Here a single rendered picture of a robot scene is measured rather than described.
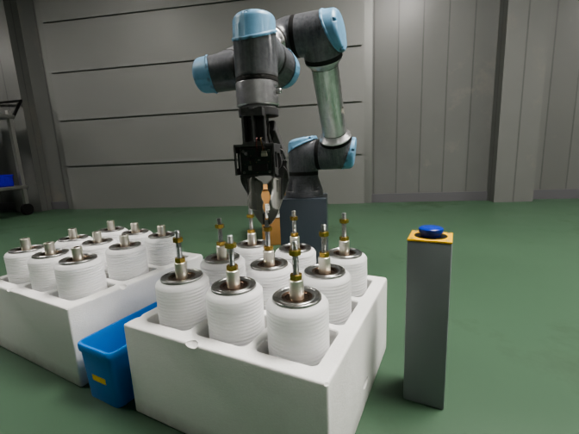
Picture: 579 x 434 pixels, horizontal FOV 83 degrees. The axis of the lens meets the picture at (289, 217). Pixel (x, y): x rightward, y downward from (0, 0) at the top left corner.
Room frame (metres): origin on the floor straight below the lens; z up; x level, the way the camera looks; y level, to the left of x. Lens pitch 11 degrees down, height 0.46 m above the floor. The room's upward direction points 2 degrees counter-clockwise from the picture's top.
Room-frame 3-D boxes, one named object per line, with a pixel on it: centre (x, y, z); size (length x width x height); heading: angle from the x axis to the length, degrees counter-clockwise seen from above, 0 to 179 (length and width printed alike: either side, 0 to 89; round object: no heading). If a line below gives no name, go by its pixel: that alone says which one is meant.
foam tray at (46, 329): (0.88, 0.53, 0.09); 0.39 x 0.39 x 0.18; 61
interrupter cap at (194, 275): (0.57, 0.20, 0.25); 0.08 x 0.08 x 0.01
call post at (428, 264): (0.56, -0.25, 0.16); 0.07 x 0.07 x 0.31; 63
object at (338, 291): (0.57, -0.06, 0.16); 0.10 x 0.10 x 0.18
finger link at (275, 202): (0.60, 0.03, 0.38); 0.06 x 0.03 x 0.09; 171
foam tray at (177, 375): (0.62, 0.04, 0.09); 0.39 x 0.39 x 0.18; 63
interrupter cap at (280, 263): (0.62, 0.04, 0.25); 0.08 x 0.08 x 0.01
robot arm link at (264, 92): (0.61, 0.04, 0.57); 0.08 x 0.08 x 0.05
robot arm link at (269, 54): (0.61, 0.05, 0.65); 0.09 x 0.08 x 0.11; 160
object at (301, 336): (0.47, -0.01, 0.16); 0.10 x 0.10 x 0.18
